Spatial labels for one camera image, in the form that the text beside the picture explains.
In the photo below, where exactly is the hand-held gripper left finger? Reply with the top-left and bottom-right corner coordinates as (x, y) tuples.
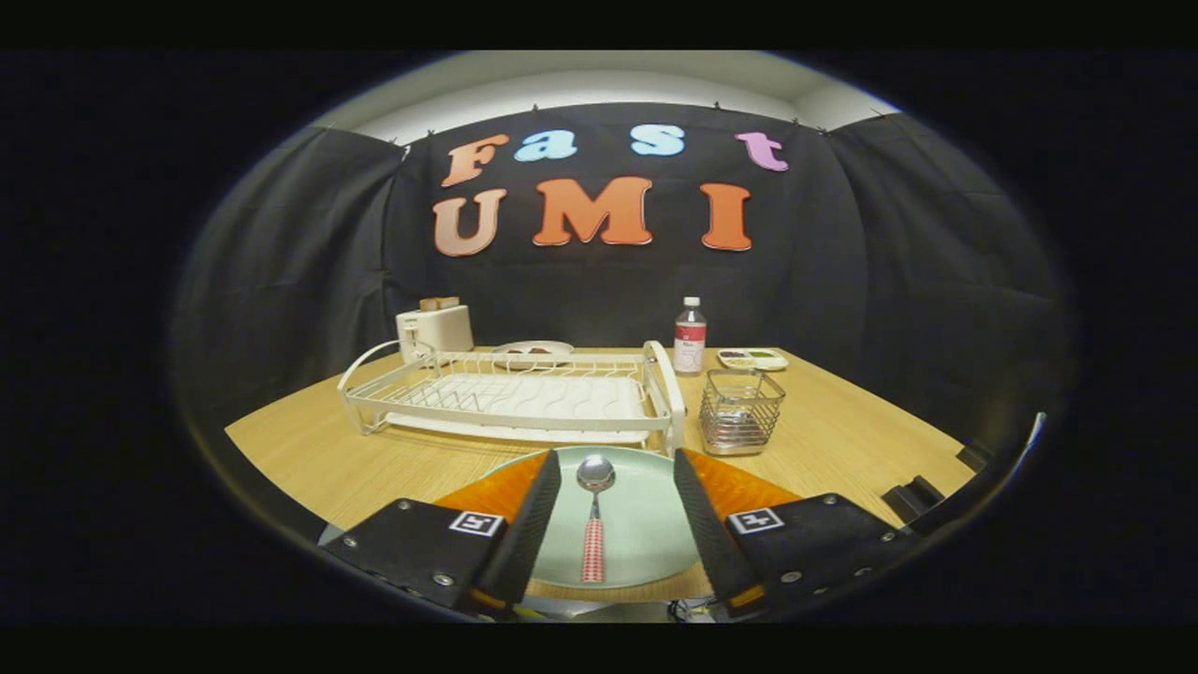
(323, 449), (562, 614)

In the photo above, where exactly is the pale green plate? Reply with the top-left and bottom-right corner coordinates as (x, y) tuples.
(482, 446), (703, 591)

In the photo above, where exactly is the clear bottle with red label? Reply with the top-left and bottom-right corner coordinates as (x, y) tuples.
(674, 297), (708, 376)

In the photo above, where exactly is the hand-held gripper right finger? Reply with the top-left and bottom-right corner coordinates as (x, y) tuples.
(672, 447), (923, 619)

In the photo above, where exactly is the spoon with red checkered handle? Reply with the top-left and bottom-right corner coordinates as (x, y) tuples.
(576, 454), (617, 584)

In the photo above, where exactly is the black backdrop cloth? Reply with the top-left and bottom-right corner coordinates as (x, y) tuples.
(178, 101), (1068, 469)

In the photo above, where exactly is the white divided condiment tray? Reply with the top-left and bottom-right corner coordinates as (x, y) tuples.
(717, 348), (789, 372)

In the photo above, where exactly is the white toaster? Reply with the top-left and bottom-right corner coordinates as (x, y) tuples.
(396, 304), (475, 364)

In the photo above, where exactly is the metal wire basket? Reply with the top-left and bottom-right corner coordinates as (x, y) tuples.
(699, 368), (787, 457)

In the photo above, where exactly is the white wire dish rack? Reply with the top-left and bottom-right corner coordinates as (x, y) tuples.
(337, 340), (687, 457)

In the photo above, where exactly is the white plate with meat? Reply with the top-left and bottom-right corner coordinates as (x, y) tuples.
(491, 341), (575, 368)

